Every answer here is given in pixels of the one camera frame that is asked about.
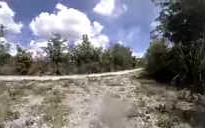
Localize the clump of dark trees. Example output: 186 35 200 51
143 0 205 98

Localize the pale dry grass ground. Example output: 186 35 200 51
0 71 205 128

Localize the row of green trees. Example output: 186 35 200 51
0 24 146 76

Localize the pale dirt road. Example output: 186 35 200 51
0 67 145 83

